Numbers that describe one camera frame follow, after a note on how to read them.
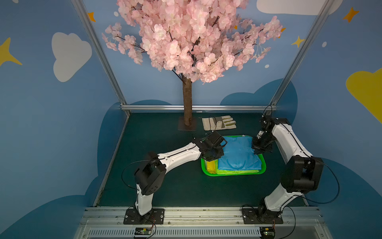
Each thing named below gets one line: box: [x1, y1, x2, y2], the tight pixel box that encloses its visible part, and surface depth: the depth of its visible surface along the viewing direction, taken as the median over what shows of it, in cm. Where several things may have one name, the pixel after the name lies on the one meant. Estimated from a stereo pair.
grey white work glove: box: [201, 115, 237, 131], surface depth 117 cm
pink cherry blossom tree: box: [101, 0, 284, 131], surface depth 56 cm
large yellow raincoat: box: [206, 160, 216, 174], surface depth 87 cm
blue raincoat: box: [217, 135, 262, 171], surface depth 82 cm
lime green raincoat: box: [215, 167, 260, 175], surface depth 80 cm
